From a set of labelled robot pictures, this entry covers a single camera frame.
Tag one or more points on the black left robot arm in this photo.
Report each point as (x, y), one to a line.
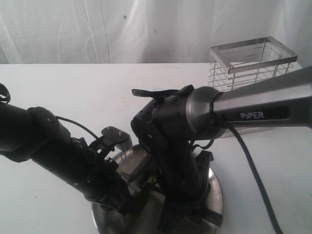
(36, 134)

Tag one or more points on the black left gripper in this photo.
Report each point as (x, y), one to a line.
(105, 187)

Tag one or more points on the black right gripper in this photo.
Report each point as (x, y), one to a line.
(202, 217)

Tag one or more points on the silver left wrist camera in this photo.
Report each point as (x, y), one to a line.
(122, 139)

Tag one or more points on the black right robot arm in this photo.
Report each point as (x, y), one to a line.
(170, 124)

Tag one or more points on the chrome wire utensil holder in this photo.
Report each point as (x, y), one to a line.
(242, 63)

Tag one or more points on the white backdrop curtain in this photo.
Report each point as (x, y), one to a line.
(145, 31)

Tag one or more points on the round stainless steel plate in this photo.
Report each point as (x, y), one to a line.
(151, 198)

